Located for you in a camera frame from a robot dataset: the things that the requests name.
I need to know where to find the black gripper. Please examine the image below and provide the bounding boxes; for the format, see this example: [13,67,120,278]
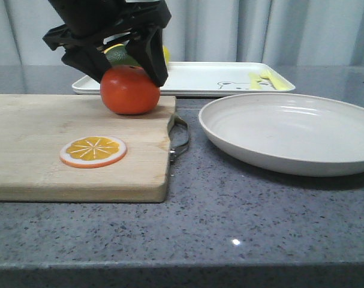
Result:
[43,1,172,87]

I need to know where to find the orange mandarin fruit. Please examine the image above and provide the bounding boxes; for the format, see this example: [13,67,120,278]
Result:
[100,65,160,115]

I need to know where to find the beige round plate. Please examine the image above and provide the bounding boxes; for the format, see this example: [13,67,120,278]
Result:
[198,92,364,177]

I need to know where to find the white rectangular bear tray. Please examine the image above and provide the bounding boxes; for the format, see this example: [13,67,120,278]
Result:
[71,61,296,98]

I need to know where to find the yellow lemon left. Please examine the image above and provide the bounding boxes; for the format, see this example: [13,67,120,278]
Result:
[104,43,125,54]

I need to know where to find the yellow lemon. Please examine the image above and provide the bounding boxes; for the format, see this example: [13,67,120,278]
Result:
[163,46,170,65]
[104,43,125,54]

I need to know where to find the yellow lemon right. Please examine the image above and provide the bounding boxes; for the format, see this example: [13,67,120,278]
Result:
[163,46,170,65]

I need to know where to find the orange slice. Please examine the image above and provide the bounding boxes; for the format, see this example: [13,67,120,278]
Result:
[59,136,127,168]

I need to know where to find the wooden cutting board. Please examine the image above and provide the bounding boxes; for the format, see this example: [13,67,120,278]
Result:
[0,94,176,203]

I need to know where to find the yellow plastic knife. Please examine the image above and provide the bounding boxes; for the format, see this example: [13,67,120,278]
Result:
[248,72,262,90]

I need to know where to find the yellow plastic fork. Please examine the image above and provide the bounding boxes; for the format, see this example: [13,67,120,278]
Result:
[260,70,290,91]

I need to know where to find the grey curtain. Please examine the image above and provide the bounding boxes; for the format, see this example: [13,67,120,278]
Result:
[0,1,364,66]

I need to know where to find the metal cutting board handle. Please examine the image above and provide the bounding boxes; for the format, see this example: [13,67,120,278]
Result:
[169,115,190,164]

